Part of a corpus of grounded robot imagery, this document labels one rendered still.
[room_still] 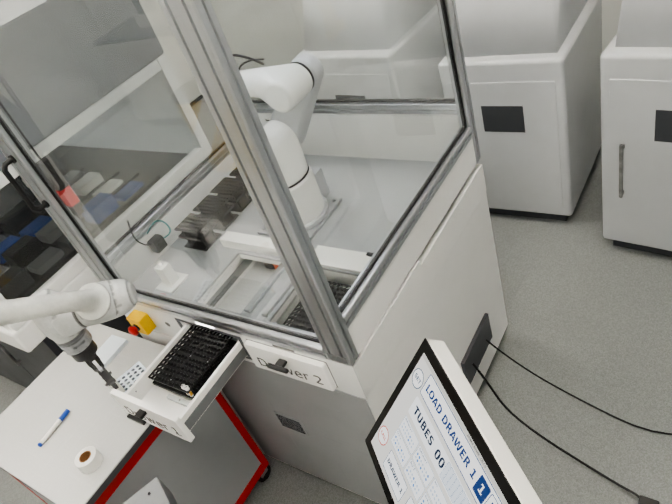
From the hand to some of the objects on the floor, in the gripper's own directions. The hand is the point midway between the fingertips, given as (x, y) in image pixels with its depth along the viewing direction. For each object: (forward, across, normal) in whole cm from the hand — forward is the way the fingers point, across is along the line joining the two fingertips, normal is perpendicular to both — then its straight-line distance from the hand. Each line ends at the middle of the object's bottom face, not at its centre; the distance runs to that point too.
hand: (114, 385), depth 190 cm
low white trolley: (+84, -13, -10) cm, 85 cm away
